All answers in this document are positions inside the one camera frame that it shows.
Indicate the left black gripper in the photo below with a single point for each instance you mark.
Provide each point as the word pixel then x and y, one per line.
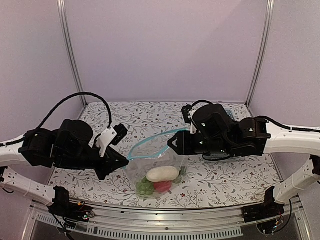
pixel 110 163

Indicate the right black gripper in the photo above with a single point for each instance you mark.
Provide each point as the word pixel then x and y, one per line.
pixel 182 146

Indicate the white toy radish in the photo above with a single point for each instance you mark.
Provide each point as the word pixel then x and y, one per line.
pixel 162 174

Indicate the clear zip top bag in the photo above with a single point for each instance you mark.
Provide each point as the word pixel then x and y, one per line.
pixel 154 152

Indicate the green toy grapes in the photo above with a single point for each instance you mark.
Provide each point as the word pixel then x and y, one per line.
pixel 144 187

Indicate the red toy tomato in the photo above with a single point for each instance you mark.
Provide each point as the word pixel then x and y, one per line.
pixel 162 187

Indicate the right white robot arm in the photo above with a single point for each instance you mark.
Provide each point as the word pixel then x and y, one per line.
pixel 215 136

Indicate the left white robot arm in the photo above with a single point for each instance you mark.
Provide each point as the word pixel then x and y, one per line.
pixel 65 148

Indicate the floral table mat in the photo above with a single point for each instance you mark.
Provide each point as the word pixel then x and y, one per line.
pixel 208 184

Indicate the blue plastic basket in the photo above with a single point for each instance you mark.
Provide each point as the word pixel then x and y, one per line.
pixel 230 114

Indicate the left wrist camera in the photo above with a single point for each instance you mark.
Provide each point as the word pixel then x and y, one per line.
pixel 110 136

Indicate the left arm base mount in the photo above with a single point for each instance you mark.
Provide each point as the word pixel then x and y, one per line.
pixel 66 213

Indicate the front aluminium rail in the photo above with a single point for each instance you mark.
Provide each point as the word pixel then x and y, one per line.
pixel 113 222

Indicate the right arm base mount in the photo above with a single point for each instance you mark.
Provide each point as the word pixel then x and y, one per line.
pixel 267 209

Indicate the left aluminium frame post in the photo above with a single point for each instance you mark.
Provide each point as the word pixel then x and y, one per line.
pixel 62 11

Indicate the aluminium frame post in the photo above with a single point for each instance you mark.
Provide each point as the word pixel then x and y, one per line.
pixel 270 4
pixel 62 11

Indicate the right aluminium frame post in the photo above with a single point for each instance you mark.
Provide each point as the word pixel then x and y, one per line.
pixel 270 4

